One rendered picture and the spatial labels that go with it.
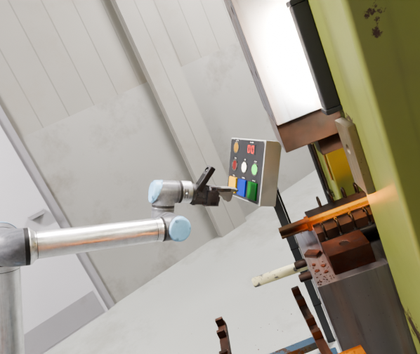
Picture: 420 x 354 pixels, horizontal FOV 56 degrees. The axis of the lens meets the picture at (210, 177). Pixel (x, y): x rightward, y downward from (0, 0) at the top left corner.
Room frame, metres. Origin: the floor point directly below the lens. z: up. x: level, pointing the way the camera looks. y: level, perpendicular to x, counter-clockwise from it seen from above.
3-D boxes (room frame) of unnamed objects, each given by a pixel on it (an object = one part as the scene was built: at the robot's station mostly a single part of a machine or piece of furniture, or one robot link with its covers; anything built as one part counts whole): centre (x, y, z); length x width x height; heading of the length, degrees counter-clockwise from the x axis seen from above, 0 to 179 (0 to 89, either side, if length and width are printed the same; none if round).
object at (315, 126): (1.16, -0.45, 1.32); 0.42 x 0.20 x 0.10; 82
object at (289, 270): (1.54, -0.20, 0.62); 0.44 x 0.05 x 0.05; 82
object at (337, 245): (1.00, -0.28, 0.95); 0.12 x 0.09 x 0.07; 82
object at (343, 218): (1.16, -0.45, 0.96); 0.42 x 0.20 x 0.09; 82
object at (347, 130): (0.86, -0.33, 1.27); 0.09 x 0.02 x 0.17; 172
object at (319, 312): (1.75, -0.24, 0.54); 0.04 x 0.04 x 1.08; 82
